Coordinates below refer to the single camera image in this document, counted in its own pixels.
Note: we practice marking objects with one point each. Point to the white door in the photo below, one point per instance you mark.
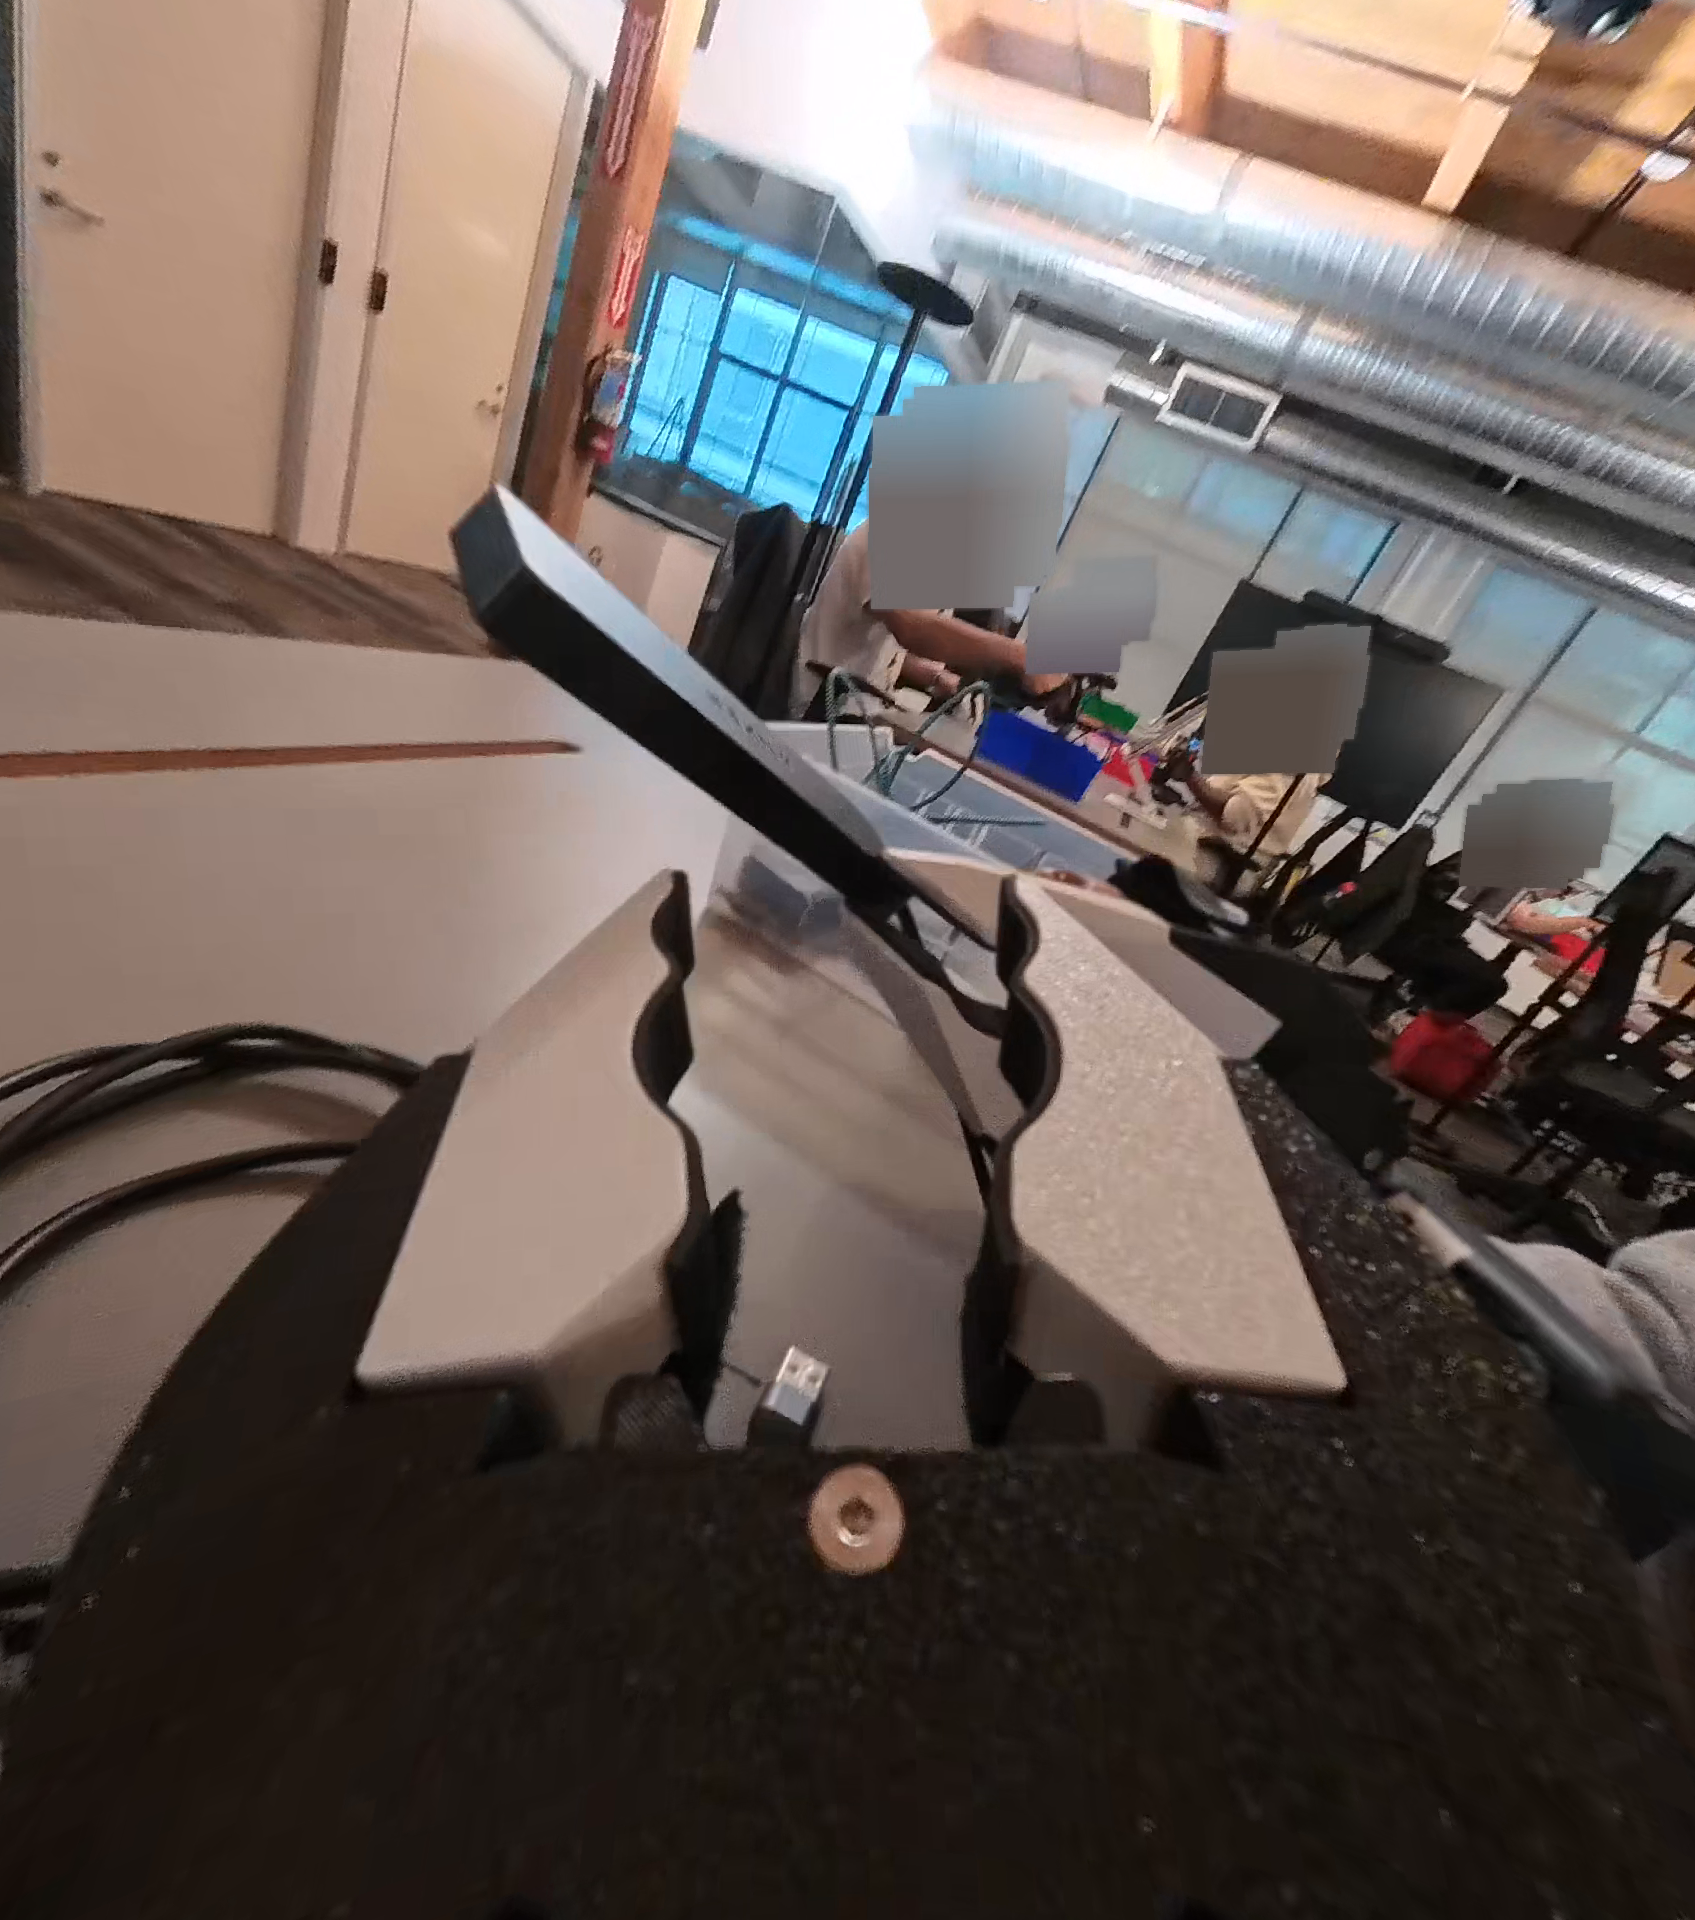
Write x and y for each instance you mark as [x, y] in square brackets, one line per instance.
[456, 300]
[186, 300]

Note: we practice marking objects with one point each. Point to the small dark grey box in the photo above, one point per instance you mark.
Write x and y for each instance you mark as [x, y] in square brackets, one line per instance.
[788, 897]

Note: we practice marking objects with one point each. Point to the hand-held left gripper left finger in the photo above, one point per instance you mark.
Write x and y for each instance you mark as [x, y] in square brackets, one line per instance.
[532, 1200]

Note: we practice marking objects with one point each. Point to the red fire extinguisher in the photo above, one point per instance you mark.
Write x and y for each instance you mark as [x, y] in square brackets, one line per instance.
[604, 412]

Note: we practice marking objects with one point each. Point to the black usb hub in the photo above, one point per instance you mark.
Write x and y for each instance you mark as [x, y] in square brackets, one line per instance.
[638, 675]

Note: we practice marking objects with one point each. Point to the wooden office desk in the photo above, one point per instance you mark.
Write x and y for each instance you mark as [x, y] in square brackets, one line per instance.
[1102, 819]

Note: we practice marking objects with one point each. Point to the green plastic bin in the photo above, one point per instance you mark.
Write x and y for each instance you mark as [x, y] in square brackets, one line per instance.
[1110, 712]

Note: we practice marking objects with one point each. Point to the wooden post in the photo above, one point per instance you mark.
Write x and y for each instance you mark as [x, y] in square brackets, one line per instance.
[608, 374]

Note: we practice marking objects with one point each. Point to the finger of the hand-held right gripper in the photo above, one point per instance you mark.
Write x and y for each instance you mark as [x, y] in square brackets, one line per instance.
[922, 1021]
[1178, 983]

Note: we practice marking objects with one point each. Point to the blue plastic bin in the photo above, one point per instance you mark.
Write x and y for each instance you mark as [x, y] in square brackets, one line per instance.
[1034, 751]

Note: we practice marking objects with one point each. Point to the silver ventilation duct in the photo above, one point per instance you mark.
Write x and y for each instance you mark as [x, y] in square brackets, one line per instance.
[1537, 481]
[1387, 285]

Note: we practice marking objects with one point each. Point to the black office chair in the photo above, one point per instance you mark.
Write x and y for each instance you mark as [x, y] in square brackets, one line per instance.
[1657, 1111]

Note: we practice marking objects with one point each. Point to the clear plastic bin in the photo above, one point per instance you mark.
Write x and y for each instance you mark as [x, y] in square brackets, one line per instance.
[1058, 848]

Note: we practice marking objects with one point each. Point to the black floor lamp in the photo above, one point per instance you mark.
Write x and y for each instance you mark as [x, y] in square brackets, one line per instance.
[922, 285]

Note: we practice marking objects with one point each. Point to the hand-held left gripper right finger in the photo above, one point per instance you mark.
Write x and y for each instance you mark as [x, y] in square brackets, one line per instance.
[1162, 1200]

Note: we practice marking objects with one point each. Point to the large black screen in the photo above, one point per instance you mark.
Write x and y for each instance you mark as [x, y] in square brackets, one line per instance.
[1431, 735]

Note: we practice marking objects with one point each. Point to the dark jacket on chair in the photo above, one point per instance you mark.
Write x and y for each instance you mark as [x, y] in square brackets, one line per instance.
[758, 601]

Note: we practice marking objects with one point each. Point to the white cabinet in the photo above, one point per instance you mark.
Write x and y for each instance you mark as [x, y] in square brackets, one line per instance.
[668, 570]

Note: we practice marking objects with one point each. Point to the red bag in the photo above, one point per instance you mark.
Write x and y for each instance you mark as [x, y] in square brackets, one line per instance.
[1443, 1058]

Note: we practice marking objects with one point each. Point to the white vent grille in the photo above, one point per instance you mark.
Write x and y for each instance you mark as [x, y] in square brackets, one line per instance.
[1219, 402]

